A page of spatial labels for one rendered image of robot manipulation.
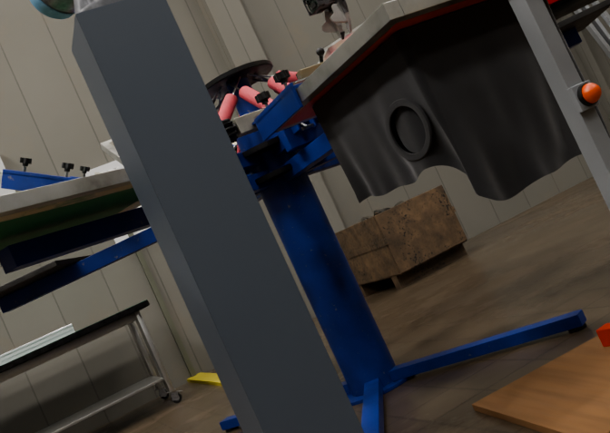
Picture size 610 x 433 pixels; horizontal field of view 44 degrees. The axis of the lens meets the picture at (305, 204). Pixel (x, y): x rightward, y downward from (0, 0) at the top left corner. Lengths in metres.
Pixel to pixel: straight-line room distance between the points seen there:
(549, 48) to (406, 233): 4.32
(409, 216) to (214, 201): 4.37
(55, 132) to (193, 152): 4.96
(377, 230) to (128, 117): 4.30
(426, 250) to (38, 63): 3.45
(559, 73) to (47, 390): 5.17
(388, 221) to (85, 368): 2.58
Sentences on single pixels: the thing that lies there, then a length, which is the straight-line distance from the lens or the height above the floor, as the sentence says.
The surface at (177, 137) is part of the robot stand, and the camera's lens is 1.48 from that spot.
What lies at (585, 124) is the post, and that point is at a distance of 1.48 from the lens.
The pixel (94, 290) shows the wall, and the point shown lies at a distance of 6.18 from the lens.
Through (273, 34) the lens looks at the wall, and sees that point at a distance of 7.05.
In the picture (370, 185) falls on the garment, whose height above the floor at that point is 0.68.
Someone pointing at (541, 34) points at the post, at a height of 0.79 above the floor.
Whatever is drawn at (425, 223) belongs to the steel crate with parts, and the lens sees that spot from 5.82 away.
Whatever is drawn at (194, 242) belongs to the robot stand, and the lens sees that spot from 1.44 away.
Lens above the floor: 0.62
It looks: 3 degrees up
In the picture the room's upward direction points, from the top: 25 degrees counter-clockwise
